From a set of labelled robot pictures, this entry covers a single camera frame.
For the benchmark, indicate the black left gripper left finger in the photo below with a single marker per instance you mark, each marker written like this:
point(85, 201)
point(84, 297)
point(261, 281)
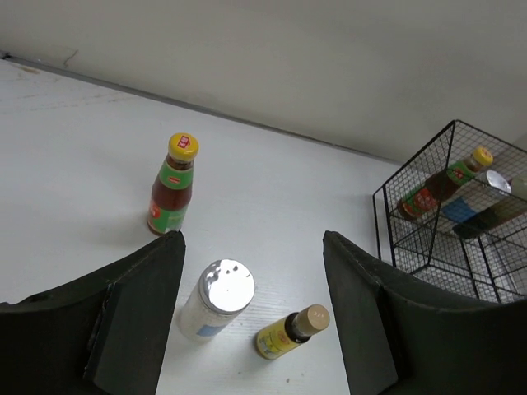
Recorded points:
point(103, 333)

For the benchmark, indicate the red label sauce bottle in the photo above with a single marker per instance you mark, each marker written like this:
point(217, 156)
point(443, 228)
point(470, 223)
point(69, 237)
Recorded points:
point(444, 184)

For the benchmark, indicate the white spice jar silver lid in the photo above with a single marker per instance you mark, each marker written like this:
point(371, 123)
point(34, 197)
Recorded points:
point(486, 189)

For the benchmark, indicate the green label chili sauce bottle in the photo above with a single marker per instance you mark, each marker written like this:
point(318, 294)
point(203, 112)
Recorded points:
point(172, 189)

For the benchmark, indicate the tall dark soy sauce bottle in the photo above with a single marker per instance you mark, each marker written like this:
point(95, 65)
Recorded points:
point(498, 214)

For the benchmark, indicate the small yellow label bottle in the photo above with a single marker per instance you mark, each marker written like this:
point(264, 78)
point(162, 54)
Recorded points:
point(289, 332)

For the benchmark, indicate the white spice jar blue label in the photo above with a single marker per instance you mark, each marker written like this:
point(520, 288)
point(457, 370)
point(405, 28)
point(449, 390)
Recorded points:
point(223, 291)

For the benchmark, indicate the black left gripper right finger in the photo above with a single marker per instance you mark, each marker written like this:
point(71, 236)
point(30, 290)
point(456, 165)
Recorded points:
point(401, 335)

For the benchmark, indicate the black wire basket rack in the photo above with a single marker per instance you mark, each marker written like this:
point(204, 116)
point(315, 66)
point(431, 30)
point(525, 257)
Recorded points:
point(491, 267)

